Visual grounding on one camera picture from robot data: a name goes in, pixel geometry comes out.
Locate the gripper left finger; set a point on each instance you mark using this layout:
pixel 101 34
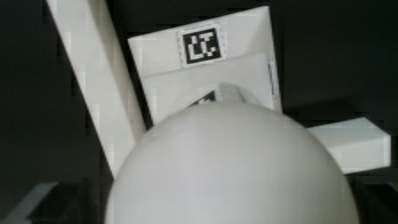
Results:
pixel 57 204

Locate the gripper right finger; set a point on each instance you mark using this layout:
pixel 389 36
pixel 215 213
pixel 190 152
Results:
pixel 377 201

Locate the white lamp bulb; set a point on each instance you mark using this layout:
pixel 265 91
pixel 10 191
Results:
pixel 229 167

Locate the white lamp base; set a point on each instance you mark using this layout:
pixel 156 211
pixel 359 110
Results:
pixel 209 53

